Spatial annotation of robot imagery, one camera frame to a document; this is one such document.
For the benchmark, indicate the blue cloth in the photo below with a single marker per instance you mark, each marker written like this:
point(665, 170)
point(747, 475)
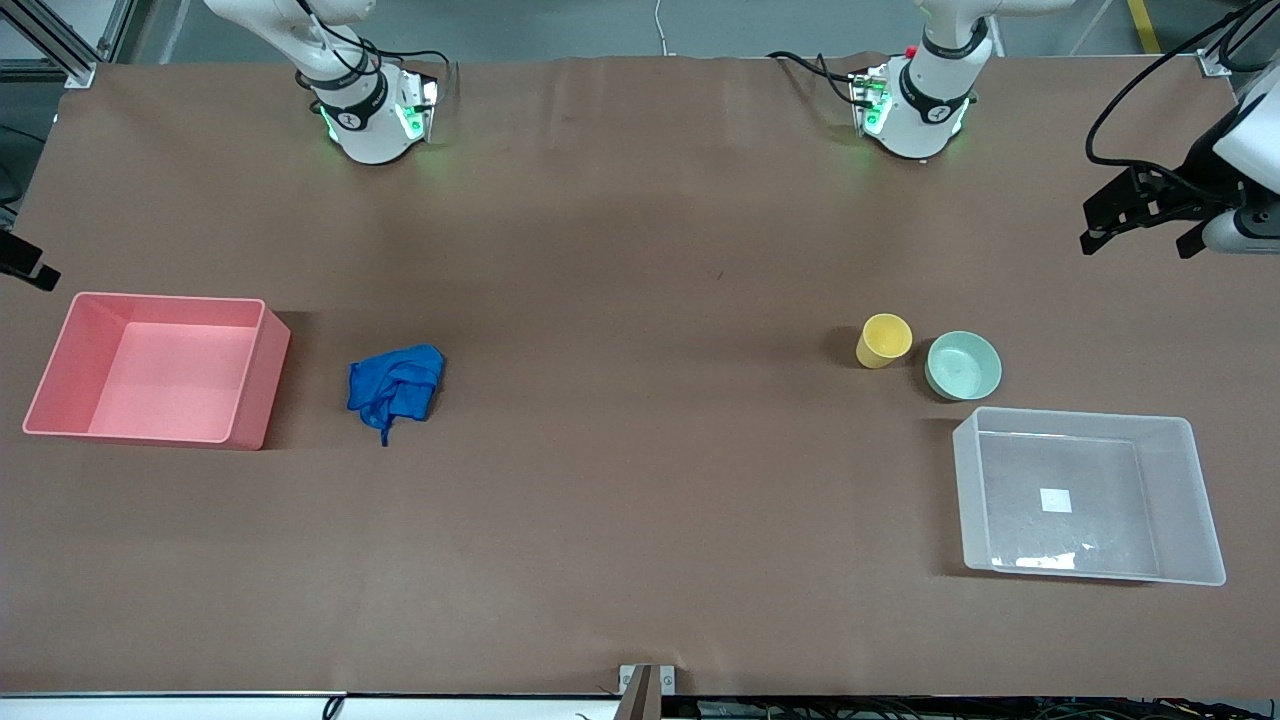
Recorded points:
point(395, 385)

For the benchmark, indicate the yellow plastic cup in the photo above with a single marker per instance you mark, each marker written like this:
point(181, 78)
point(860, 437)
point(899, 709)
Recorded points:
point(883, 340)

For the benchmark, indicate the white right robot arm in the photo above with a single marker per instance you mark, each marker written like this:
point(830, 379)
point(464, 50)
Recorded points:
point(370, 130)

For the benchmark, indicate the clear plastic box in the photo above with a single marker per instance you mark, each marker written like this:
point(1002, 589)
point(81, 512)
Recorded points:
point(1180, 520)

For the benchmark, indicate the brown table cover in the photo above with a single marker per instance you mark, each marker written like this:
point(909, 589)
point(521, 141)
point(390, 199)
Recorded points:
point(640, 400)

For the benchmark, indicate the pink plastic bin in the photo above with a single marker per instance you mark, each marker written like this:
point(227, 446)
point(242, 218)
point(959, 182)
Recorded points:
point(150, 400)

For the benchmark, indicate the metal table edge bracket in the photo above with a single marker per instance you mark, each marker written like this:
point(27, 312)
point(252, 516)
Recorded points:
point(645, 682)

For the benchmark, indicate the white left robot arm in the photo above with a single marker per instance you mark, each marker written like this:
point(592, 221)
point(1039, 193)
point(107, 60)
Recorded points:
point(920, 120)

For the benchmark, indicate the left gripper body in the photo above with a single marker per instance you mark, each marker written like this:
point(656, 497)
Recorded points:
point(1193, 180)

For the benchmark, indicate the mint green bowl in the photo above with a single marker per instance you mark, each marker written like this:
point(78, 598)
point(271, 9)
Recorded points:
point(962, 365)

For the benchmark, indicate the aluminium frame post with bracket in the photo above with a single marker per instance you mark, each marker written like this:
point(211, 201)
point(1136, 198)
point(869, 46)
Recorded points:
point(55, 45)
point(1215, 65)

